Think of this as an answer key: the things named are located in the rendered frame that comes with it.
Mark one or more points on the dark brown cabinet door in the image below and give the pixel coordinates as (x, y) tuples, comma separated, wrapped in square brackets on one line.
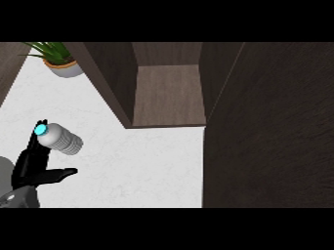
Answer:
[(279, 130)]

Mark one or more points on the open brown wooden cabinet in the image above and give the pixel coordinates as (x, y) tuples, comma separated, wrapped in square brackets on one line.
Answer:
[(160, 88)]

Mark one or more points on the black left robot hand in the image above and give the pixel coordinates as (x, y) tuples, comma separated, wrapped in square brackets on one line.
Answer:
[(27, 166)]

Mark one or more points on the green potted plant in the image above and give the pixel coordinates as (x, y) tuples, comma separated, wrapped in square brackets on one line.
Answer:
[(58, 60)]

